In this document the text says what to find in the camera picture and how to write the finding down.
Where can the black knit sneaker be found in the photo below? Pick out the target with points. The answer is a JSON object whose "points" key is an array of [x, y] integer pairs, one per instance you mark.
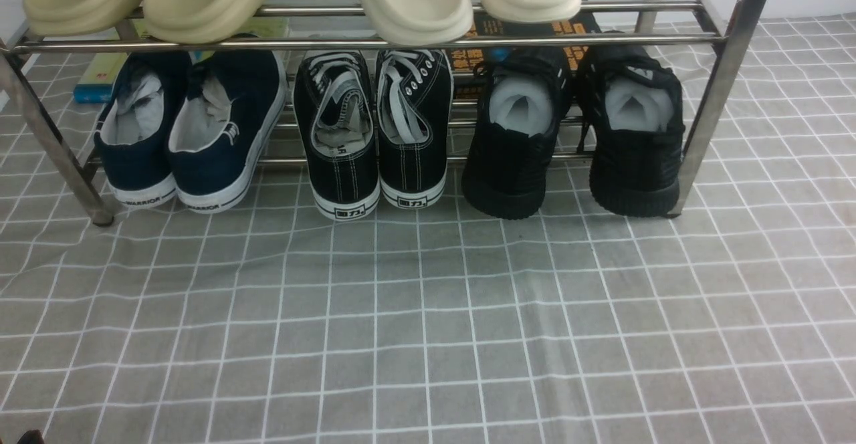
{"points": [[634, 105], [524, 98]]}

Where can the black canvas sneaker right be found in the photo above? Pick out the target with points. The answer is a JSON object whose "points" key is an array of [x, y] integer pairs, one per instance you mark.
{"points": [[414, 99]]}

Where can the black canvas sneaker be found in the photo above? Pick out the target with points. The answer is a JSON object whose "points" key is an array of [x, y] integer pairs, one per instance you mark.
{"points": [[414, 99], [332, 101]]}

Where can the black canvas sneaker left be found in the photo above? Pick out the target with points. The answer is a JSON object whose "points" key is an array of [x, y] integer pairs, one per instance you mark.
{"points": [[332, 101]]}

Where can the black book orange text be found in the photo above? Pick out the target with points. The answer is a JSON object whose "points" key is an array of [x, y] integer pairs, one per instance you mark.
{"points": [[464, 60]]}

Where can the grey checked floor cloth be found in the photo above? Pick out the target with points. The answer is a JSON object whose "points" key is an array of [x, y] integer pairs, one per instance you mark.
{"points": [[733, 323]]}

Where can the navy canvas shoe right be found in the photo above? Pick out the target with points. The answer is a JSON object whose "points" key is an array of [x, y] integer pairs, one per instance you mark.
{"points": [[234, 100]]}

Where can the navy canvas shoe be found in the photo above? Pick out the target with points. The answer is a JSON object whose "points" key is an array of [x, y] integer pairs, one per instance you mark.
{"points": [[234, 100], [133, 129]]}

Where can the navy canvas shoe left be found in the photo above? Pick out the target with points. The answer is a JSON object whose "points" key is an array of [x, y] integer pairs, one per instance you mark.
{"points": [[133, 129]]}

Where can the yellow green book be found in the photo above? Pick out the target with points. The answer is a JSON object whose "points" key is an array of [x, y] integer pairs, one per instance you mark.
{"points": [[95, 86]]}

